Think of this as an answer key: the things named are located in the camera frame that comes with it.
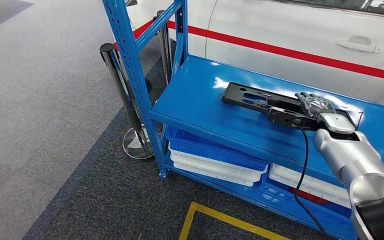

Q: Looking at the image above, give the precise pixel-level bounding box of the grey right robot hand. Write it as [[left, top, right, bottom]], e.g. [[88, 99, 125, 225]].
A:
[[294, 92, 337, 118]]

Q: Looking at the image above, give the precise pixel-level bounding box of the black plastic car part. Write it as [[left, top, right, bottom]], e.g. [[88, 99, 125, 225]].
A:
[[221, 81, 357, 130]]

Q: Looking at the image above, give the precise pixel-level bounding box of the blue metal shelf rack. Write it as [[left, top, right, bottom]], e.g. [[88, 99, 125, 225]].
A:
[[101, 0, 384, 240]]

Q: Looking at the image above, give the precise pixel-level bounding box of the red barrier belt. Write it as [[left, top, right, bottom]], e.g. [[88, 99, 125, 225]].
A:
[[167, 20, 384, 84], [112, 19, 155, 51]]

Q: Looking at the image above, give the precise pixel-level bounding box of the white plastic tray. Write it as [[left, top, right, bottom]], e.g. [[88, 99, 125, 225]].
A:
[[268, 163, 352, 210], [172, 160, 256, 187], [168, 142, 269, 182]]

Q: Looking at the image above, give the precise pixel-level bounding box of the white car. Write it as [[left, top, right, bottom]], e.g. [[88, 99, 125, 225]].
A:
[[125, 0, 384, 111]]

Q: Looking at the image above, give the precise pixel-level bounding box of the red plastic tray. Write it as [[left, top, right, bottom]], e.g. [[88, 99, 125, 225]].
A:
[[289, 187, 330, 205]]

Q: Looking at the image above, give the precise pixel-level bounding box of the black camera cable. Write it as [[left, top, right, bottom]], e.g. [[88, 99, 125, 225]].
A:
[[292, 122, 337, 240]]

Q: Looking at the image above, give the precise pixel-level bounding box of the chrome stanchion post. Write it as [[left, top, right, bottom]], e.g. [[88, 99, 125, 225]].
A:
[[155, 9, 174, 85], [99, 43, 155, 162]]

